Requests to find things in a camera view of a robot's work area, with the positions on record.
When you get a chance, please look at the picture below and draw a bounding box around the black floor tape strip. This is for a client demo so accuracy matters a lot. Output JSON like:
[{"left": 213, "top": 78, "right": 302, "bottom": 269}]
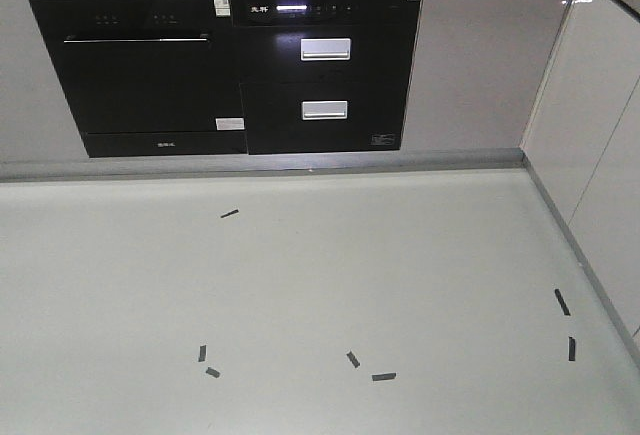
[{"left": 220, "top": 209, "right": 239, "bottom": 219}]

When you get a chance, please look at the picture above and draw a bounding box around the black two-drawer disinfection cabinet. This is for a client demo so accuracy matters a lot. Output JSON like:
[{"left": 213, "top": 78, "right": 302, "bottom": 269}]
[{"left": 231, "top": 0, "right": 421, "bottom": 155}]

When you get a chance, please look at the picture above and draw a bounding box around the black built-in dishwasher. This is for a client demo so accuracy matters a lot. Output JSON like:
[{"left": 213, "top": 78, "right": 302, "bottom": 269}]
[{"left": 29, "top": 0, "right": 247, "bottom": 158}]

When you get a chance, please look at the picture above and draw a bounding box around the grey cabinet door panel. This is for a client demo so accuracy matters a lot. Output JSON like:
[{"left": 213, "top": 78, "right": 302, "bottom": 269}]
[{"left": 401, "top": 0, "right": 568, "bottom": 152}]

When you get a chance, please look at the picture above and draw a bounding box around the white side cabinet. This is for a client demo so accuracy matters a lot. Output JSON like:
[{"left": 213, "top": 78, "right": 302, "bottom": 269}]
[{"left": 519, "top": 0, "right": 640, "bottom": 336}]

